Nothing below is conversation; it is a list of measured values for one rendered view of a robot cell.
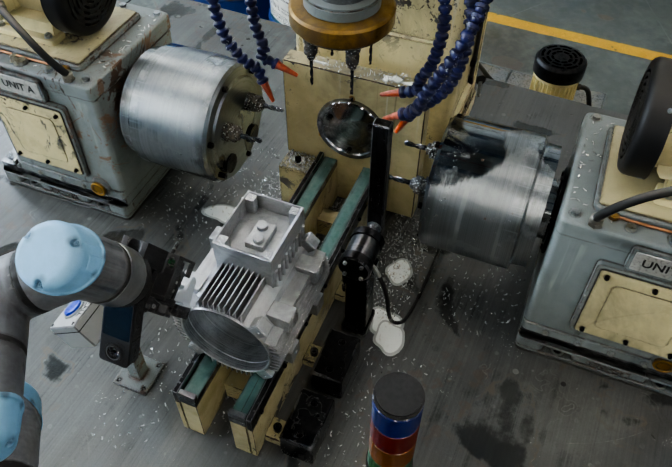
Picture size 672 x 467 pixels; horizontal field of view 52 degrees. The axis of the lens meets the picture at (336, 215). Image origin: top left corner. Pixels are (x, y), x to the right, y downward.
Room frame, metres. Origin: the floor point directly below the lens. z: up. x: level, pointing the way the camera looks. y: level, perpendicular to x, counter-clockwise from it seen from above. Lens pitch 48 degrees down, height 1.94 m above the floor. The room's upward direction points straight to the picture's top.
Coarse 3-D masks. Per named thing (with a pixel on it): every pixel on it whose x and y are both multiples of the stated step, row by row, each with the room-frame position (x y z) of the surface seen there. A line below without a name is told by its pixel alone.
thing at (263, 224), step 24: (240, 216) 0.74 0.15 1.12; (264, 216) 0.75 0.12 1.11; (288, 216) 0.75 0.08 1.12; (216, 240) 0.67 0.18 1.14; (240, 240) 0.69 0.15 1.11; (264, 240) 0.69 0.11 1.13; (288, 240) 0.68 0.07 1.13; (240, 264) 0.65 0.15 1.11; (264, 264) 0.63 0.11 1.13; (288, 264) 0.67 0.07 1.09
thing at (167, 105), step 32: (160, 64) 1.09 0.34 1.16; (192, 64) 1.09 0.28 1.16; (224, 64) 1.09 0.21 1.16; (128, 96) 1.06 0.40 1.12; (160, 96) 1.03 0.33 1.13; (192, 96) 1.02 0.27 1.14; (224, 96) 1.04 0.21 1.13; (256, 96) 1.11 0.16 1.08; (128, 128) 1.03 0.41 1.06; (160, 128) 1.00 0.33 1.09; (192, 128) 0.98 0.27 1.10; (224, 128) 1.01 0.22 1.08; (256, 128) 1.12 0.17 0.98; (160, 160) 1.00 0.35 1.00; (192, 160) 0.96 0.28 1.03; (224, 160) 1.00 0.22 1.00
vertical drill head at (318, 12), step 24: (312, 0) 1.00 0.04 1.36; (336, 0) 0.98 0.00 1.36; (360, 0) 0.99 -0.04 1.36; (384, 0) 1.04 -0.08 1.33; (312, 24) 0.96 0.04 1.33; (336, 24) 0.96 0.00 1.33; (360, 24) 0.96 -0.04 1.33; (384, 24) 0.97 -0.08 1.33; (312, 48) 0.99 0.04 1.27; (336, 48) 0.94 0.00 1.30; (360, 48) 0.95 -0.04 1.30; (312, 72) 1.00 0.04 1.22
